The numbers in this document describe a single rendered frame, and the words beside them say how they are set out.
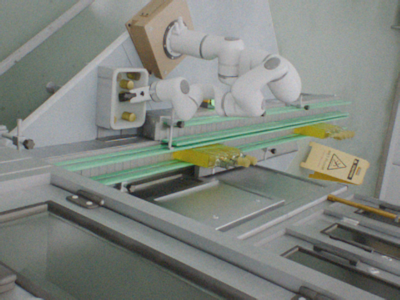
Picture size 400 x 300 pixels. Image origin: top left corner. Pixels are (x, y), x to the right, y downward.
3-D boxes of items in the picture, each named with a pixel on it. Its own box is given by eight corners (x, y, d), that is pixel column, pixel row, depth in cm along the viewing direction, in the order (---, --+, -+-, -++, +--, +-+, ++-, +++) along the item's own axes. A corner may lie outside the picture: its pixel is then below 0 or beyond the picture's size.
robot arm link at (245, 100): (245, 84, 173) (228, 55, 163) (302, 82, 161) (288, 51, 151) (230, 122, 166) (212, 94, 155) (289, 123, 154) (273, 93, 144)
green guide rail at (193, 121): (163, 123, 194) (178, 127, 189) (163, 121, 193) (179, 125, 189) (339, 101, 329) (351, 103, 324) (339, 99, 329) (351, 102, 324)
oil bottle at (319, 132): (293, 132, 287) (339, 143, 271) (294, 123, 286) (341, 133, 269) (297, 131, 292) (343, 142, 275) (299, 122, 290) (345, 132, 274)
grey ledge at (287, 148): (182, 172, 228) (201, 179, 221) (184, 154, 226) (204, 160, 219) (282, 147, 301) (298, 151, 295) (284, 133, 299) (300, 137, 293)
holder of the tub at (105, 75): (94, 139, 185) (108, 143, 181) (97, 65, 179) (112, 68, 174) (127, 134, 199) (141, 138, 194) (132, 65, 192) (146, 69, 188)
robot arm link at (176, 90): (205, 104, 176) (194, 122, 171) (183, 107, 183) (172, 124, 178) (184, 71, 168) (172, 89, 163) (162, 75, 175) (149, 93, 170)
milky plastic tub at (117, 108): (95, 125, 184) (111, 130, 179) (98, 65, 178) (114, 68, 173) (129, 122, 197) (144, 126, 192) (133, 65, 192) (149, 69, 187)
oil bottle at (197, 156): (172, 157, 204) (212, 170, 191) (173, 144, 202) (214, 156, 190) (180, 155, 208) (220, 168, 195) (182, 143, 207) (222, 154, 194)
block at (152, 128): (141, 137, 196) (154, 141, 192) (142, 114, 194) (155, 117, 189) (147, 136, 198) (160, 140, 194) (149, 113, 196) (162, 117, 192)
